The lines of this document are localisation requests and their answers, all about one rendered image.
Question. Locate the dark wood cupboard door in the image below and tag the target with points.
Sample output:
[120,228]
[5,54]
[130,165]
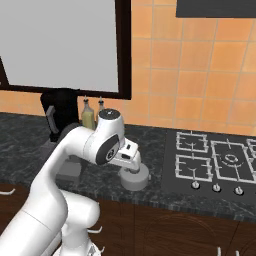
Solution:
[248,240]
[116,230]
[11,206]
[183,233]

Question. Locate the dark range hood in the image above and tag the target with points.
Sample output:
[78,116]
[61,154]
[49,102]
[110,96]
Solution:
[216,8]

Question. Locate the yellow oil bottle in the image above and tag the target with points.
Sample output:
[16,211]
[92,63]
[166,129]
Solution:
[88,118]

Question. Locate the black gas hob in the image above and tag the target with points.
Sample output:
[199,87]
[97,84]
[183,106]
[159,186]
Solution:
[213,163]

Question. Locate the black blender with grey base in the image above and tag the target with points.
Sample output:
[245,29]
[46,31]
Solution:
[63,110]

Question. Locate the white cupboard door dark frame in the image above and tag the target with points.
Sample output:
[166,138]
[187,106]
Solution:
[60,43]

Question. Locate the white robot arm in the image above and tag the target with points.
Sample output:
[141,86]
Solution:
[50,186]

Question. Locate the silver hob knob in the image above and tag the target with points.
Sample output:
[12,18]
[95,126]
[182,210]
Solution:
[238,190]
[195,184]
[216,188]

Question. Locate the clear glass bottle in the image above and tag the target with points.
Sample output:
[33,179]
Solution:
[100,107]

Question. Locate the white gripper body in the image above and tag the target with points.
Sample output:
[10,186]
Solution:
[130,163]

